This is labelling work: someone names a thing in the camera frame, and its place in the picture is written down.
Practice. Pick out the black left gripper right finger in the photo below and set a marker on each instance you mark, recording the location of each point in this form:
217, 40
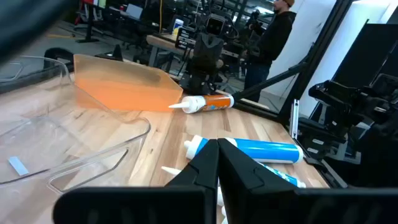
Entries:
264, 202

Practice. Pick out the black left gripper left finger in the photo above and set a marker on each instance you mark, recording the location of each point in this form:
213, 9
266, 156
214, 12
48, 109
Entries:
186, 202

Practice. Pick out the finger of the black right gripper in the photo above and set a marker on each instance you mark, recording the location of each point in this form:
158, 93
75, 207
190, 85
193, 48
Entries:
384, 87
323, 91

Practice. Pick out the blue silicone sealant tube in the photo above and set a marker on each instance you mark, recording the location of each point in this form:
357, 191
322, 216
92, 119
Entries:
287, 178
267, 151

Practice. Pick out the orange sealant tube white nozzle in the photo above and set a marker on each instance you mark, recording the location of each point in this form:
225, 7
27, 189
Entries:
214, 102
171, 170

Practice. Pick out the background black robot arm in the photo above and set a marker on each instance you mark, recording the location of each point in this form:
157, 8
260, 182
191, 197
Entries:
205, 53

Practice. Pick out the background wipes canister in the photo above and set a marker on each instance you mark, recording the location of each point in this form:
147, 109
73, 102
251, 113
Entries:
178, 26

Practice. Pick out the black flat panel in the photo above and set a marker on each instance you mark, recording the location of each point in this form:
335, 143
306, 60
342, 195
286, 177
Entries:
367, 53

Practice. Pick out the silver aluminium bar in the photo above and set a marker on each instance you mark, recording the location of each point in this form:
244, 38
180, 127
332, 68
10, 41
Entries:
293, 118

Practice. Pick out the person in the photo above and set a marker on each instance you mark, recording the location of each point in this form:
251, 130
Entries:
273, 40

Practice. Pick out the orange translucent plastic bin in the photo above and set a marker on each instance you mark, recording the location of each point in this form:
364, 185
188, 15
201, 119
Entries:
124, 90

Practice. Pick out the clear plastic bin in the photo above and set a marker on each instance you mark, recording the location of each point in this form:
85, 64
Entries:
62, 149

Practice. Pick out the background wooden table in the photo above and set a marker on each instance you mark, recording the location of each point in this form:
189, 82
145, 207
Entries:
161, 43

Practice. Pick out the background laptop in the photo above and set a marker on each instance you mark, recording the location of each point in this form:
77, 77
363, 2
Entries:
134, 11

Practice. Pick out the black pedestal stand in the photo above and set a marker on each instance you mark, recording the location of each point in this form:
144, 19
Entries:
90, 25

